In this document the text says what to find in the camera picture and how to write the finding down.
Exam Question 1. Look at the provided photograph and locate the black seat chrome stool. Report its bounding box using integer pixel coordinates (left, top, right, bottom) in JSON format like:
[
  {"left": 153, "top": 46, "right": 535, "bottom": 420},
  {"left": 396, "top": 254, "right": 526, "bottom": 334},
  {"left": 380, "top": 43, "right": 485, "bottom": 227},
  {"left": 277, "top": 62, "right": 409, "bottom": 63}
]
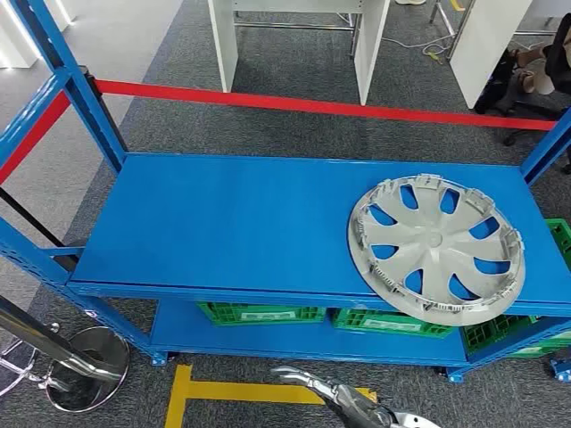
[{"left": 0, "top": 321, "right": 61, "bottom": 398}]

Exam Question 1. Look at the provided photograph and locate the chrome stanchion post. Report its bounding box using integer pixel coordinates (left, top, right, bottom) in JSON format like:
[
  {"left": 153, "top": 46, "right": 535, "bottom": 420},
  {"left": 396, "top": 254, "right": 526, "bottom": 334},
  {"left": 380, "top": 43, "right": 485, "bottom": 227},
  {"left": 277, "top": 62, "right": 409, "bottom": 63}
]
[
  {"left": 82, "top": 66, "right": 130, "bottom": 163},
  {"left": 0, "top": 293, "right": 131, "bottom": 414}
]

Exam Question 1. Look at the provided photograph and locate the person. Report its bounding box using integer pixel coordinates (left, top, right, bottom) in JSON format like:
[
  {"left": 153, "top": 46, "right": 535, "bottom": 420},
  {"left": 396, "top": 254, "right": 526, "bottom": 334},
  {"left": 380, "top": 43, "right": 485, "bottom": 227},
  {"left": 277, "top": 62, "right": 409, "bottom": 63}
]
[{"left": 475, "top": 23, "right": 571, "bottom": 116}]

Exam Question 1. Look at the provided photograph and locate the green plastic crate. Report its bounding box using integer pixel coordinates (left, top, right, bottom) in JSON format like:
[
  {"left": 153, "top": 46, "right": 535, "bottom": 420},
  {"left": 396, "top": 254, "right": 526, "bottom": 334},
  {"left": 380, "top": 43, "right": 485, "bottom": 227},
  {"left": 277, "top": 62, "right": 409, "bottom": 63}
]
[
  {"left": 332, "top": 308, "right": 456, "bottom": 340},
  {"left": 459, "top": 218, "right": 571, "bottom": 360},
  {"left": 196, "top": 302, "right": 327, "bottom": 327}
]

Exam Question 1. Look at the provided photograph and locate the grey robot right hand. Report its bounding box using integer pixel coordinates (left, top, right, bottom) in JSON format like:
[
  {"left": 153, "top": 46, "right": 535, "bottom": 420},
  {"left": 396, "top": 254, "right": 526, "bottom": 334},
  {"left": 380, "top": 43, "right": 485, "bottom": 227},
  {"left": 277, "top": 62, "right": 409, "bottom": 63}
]
[{"left": 272, "top": 366, "right": 398, "bottom": 428}]

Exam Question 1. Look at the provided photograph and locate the red barrier belt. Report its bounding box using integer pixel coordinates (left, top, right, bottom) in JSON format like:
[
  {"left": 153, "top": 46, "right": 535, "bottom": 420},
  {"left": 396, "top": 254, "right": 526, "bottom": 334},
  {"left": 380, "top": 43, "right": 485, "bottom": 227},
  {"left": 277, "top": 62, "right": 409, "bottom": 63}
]
[
  {"left": 94, "top": 79, "right": 557, "bottom": 132},
  {"left": 0, "top": 91, "right": 72, "bottom": 185}
]

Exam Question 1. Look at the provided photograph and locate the silver plastic wheel hubcap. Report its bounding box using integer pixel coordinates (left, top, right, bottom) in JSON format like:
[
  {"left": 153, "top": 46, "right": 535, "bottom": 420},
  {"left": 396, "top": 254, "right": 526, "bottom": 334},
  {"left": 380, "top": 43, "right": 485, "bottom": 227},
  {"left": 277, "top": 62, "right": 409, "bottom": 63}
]
[{"left": 347, "top": 172, "right": 526, "bottom": 327}]

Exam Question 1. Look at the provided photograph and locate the white desk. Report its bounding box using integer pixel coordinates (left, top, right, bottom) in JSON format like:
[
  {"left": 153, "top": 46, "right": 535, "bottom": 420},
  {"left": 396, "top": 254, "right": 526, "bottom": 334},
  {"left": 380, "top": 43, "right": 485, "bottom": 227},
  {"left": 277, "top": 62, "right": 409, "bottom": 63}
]
[
  {"left": 427, "top": 0, "right": 558, "bottom": 111},
  {"left": 207, "top": 0, "right": 391, "bottom": 106}
]

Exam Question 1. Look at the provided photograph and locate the black office chair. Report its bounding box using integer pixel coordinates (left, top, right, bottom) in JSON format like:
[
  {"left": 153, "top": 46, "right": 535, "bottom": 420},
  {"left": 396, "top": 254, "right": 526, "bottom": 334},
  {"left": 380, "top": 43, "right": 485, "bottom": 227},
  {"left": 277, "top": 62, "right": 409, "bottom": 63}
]
[{"left": 504, "top": 100, "right": 571, "bottom": 176}]

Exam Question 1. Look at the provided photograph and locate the white floor cable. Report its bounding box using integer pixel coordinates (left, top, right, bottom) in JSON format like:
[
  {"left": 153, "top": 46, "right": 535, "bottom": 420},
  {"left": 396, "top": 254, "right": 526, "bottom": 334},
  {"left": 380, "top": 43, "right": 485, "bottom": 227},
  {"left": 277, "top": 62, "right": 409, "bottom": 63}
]
[{"left": 381, "top": 32, "right": 456, "bottom": 61}]

